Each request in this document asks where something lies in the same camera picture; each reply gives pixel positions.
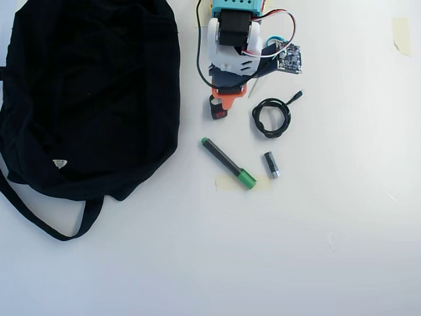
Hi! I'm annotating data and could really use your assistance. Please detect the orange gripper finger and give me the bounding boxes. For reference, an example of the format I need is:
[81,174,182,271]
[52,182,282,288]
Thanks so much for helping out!
[210,84,248,112]

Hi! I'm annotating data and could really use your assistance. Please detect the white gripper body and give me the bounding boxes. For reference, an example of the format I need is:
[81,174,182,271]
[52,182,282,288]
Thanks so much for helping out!
[207,18,264,77]

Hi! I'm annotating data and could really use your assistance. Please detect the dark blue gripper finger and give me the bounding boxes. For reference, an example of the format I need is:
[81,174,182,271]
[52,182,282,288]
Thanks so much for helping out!
[210,65,255,90]

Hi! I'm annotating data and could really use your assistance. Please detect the black bike light with strap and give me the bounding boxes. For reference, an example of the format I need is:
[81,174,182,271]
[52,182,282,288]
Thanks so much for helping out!
[207,94,228,122]

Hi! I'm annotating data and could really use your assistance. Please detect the black fabric bag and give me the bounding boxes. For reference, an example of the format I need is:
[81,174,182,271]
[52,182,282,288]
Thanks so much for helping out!
[0,0,182,242]

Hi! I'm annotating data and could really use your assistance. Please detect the beige masking tape strip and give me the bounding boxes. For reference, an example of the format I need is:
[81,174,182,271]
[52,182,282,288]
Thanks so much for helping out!
[214,174,272,193]
[195,0,213,28]
[391,16,412,57]

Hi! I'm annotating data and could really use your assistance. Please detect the black marker with green cap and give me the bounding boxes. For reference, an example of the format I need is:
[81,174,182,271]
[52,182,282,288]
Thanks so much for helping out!
[200,136,258,191]

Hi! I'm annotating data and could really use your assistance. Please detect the small black cylindrical battery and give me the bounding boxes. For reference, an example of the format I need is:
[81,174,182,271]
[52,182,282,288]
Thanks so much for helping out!
[262,151,282,180]

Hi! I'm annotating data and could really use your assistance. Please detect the scissors with teal handles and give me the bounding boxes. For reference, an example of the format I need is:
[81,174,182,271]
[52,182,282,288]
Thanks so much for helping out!
[247,32,284,99]

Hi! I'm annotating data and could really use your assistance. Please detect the thin black power cable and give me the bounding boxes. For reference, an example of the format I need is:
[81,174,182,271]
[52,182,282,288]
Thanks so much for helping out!
[195,0,217,88]

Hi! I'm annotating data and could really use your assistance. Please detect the black braided coiled cable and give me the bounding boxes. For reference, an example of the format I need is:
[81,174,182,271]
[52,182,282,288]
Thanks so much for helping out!
[251,90,305,140]

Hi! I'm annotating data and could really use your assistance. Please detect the camera circuit board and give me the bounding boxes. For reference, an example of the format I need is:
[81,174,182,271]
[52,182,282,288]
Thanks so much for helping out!
[277,42,304,75]

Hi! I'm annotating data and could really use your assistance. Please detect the white and red wire bundle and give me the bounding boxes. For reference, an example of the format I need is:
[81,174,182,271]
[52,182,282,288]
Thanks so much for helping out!
[241,9,297,59]

